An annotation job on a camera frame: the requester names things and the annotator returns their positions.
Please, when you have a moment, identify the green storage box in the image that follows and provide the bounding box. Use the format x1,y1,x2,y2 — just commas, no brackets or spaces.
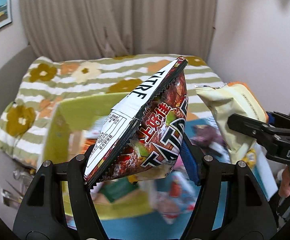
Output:
37,93,156,220

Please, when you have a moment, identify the beige curtain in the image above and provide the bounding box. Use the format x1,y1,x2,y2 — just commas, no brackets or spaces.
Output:
19,0,217,61

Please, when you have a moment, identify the blue patterned mat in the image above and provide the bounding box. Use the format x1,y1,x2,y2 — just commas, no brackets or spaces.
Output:
67,119,269,240

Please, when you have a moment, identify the cream orange cake packet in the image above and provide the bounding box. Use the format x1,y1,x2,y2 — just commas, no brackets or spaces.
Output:
194,81,269,165

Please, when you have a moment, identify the yellow snack bag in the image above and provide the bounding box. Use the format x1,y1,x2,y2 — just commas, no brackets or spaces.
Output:
243,148,257,169

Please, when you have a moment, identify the right hand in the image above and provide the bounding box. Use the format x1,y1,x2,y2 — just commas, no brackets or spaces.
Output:
278,166,290,198

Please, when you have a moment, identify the dark red Tatre chips bag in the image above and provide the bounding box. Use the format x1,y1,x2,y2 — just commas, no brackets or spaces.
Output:
84,56,188,189

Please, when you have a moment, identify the grey headboard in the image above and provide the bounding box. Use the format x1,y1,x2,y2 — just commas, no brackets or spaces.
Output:
0,45,36,116

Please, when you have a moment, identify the floral striped quilt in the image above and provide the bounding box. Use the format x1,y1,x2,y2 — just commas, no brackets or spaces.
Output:
0,53,227,169

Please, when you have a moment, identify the red white snack bag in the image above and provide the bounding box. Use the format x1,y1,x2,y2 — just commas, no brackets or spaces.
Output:
157,171,197,224

